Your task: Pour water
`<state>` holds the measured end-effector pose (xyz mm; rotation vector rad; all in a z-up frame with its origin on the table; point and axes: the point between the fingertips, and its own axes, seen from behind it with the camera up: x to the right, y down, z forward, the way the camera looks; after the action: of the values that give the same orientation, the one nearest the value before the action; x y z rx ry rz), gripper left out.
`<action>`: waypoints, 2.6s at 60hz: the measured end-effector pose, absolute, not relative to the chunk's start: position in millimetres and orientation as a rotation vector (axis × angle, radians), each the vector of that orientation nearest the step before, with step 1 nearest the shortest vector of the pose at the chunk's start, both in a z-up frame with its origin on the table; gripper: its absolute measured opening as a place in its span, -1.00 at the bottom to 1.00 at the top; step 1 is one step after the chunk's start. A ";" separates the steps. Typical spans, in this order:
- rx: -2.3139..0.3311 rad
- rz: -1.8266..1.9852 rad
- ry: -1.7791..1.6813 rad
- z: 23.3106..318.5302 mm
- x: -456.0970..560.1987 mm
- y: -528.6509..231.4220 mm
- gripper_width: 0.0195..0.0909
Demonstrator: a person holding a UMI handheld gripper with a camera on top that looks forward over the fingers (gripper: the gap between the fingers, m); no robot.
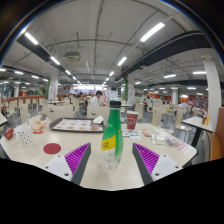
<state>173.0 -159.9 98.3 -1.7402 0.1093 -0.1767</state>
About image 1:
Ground flat round red coaster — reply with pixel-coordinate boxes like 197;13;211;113
43;142;62;155

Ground crumpled food wrapper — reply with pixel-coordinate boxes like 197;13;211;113
29;114;51;133

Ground dark food tray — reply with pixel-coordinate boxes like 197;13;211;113
48;117;106;134

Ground ceiling light group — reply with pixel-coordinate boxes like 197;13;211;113
0;22;208;98

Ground clear plastic bag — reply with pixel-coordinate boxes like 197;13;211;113
151;133;174;146

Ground printed paper leaflets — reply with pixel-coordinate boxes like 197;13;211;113
122;129;142;140

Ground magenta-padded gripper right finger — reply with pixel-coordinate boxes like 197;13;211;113
131;142;184;186

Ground ceiling air conditioner unit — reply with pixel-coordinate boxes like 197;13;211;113
63;50;82;64

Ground beige chair group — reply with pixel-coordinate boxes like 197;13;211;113
6;95;208;132

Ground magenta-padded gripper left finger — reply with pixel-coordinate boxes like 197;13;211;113
42;142;92;186

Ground pink printed paper slip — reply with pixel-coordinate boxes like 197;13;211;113
173;139;193;155

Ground green plastic drink bottle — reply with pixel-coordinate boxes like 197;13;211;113
100;100;125;170

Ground person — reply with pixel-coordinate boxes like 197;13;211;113
89;90;104;108

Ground white neighbouring table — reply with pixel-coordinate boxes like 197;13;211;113
181;115;214;148
0;112;9;128

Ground white crumpled napkin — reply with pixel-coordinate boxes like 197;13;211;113
92;115;105;125

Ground white polka dot mug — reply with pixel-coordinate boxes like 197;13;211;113
14;124;35;145

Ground red paper cup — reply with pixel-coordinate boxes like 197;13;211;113
126;111;139;131

